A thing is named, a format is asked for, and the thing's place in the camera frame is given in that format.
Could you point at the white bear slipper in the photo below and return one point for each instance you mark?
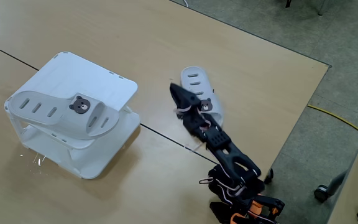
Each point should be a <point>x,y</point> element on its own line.
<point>42,121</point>
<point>216,109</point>

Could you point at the white plastic shelf box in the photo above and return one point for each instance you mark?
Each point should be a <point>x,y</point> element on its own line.
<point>73,74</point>

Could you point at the black caster wheel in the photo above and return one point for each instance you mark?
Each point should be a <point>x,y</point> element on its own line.
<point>269,177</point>

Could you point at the black metal leg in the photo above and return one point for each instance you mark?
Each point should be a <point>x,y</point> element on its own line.
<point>288,3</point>

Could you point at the grey chair leg with caster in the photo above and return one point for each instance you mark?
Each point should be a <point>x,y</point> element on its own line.
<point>322,193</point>

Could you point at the grey metal leg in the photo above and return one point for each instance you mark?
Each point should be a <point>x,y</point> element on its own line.
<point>322,7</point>

